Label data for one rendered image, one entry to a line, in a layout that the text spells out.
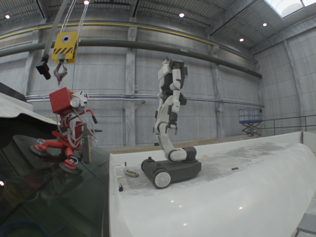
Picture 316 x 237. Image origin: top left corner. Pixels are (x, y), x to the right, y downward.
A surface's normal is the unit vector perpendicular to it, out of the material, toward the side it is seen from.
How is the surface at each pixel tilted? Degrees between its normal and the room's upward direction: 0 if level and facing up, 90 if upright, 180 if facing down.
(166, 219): 27
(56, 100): 90
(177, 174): 90
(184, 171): 90
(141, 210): 14
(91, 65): 90
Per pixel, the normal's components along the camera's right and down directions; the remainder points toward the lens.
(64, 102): 0.30, -0.08
